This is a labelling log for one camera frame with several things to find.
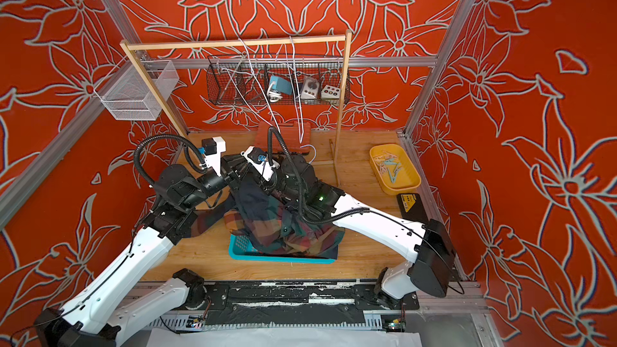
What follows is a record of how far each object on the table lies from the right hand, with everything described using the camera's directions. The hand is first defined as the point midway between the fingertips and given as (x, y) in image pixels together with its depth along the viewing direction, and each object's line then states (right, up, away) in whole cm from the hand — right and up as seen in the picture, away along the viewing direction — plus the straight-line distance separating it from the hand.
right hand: (244, 162), depth 64 cm
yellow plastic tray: (+60, -9, +37) cm, 71 cm away
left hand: (+3, +2, -1) cm, 4 cm away
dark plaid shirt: (+4, -18, +6) cm, 19 cm away
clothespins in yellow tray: (+53, -1, +42) cm, 68 cm away
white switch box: (+18, +27, +26) cm, 42 cm away
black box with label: (+57, -19, +26) cm, 65 cm away
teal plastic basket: (-6, -31, +16) cm, 35 cm away
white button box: (+27, +27, +30) cm, 48 cm away
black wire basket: (-6, +34, +37) cm, 51 cm away
